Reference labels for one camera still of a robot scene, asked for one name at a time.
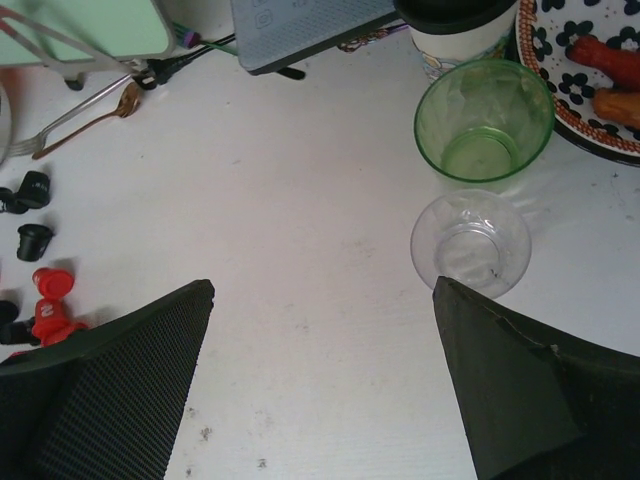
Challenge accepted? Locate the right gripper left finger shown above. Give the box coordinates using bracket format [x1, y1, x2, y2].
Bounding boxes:
[1, 279, 215, 479]

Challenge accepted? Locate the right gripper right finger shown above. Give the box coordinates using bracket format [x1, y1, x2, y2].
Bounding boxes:
[433, 276, 639, 479]

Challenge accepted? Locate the clear glass cup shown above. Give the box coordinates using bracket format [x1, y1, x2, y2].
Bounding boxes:
[410, 189, 532, 299]

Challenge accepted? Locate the red capsule number two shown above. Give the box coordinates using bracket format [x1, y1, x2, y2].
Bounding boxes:
[32, 299, 75, 347]

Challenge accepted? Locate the black capsule centre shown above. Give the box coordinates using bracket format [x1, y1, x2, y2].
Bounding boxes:
[0, 321, 41, 346]

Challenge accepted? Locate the black capsule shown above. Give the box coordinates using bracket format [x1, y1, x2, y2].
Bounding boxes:
[0, 321, 41, 346]
[16, 224, 54, 262]
[15, 171, 51, 209]
[0, 300, 20, 325]

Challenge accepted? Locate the red capsule upper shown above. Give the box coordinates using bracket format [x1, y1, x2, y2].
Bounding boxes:
[32, 268, 75, 300]

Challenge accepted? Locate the black capsule left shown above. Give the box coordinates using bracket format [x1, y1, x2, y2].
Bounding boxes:
[0, 300, 20, 325]

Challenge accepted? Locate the black capsule middle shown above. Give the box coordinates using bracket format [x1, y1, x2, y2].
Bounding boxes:
[16, 224, 54, 262]

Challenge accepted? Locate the black capsule upper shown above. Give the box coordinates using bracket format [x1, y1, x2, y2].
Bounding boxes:
[15, 171, 51, 209]

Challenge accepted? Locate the black capsule number four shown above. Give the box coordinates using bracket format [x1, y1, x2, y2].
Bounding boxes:
[0, 187, 29, 215]

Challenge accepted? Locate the silver fork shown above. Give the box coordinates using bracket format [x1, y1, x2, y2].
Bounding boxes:
[7, 75, 133, 158]

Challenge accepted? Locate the copper spoon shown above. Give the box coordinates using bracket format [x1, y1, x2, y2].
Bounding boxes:
[31, 82, 142, 160]

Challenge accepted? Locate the floral patterned plate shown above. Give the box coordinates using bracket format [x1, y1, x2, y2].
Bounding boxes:
[512, 1, 639, 167]

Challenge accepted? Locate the green cutting board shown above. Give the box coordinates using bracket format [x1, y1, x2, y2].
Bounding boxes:
[1, 0, 175, 67]

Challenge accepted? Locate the paper cup black lid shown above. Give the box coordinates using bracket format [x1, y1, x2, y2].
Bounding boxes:
[394, 0, 519, 82]

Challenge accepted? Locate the grey induction cooker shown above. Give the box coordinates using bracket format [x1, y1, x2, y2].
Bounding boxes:
[231, 0, 398, 75]

